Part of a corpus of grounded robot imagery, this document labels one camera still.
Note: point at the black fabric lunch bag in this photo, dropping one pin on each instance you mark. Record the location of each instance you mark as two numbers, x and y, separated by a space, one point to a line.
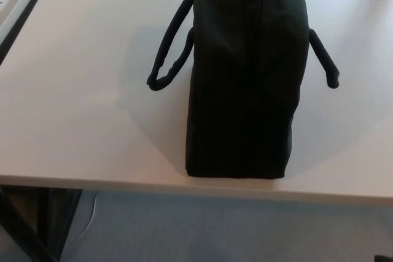
233 90

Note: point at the black metal table leg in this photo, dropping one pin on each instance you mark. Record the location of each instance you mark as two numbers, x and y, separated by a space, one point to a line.
63 213

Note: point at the small black object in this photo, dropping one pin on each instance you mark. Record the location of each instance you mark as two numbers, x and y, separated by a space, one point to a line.
385 259

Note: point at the black slanted frame bar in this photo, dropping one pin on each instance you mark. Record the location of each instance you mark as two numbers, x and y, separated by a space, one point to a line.
21 225

